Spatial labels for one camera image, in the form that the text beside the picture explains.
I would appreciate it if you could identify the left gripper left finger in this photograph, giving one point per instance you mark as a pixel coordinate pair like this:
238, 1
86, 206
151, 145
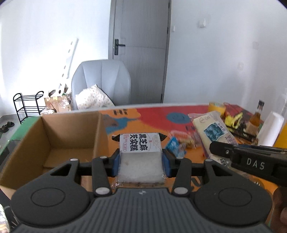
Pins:
102, 168

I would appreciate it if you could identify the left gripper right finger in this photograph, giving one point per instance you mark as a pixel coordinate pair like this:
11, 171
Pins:
181, 170

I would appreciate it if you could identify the blue snack packet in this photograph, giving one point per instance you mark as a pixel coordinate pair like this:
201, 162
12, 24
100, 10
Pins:
174, 147

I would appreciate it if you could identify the white rice cake packet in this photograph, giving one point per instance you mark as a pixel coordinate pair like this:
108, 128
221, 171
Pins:
140, 161

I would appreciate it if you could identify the long white snack pack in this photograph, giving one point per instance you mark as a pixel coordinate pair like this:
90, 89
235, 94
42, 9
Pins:
210, 127

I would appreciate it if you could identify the cardboard box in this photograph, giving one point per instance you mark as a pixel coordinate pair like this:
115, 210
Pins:
52, 140

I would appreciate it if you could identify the orange juice bottle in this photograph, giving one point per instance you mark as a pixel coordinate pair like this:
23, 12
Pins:
281, 141

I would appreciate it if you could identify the clear orange snack packet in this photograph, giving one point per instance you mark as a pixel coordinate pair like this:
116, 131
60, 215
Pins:
183, 138

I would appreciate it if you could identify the white paper towel roll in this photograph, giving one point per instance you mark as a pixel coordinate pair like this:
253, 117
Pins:
270, 129

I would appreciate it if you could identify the brown glass bottle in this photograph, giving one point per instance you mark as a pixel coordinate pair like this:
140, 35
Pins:
254, 122

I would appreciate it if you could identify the yellow snack packet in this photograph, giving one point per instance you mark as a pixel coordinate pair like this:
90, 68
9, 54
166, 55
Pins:
233, 121

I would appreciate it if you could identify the dotted white cushion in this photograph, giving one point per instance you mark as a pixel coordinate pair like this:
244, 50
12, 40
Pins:
92, 98

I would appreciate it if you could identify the yellow tape roll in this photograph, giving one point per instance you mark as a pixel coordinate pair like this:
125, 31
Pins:
215, 106

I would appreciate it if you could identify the brown paper bag clutter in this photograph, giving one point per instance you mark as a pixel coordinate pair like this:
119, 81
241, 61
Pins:
59, 99

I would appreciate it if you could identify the grey armchair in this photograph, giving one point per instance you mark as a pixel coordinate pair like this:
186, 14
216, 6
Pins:
111, 76

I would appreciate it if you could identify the black shoe rack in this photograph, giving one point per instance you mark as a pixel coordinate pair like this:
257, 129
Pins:
27, 106

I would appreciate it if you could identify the black sandal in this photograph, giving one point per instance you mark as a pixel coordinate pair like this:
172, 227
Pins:
5, 128

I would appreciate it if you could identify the grey door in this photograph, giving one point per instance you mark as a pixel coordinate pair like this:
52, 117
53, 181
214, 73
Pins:
143, 26

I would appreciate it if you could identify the black wire rack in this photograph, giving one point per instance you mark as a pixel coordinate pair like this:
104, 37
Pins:
241, 133

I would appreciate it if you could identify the black door handle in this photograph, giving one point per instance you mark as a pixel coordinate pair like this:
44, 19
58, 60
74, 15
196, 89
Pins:
116, 46

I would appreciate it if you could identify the white wall switch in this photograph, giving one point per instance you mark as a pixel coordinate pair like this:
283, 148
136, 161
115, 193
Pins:
202, 23

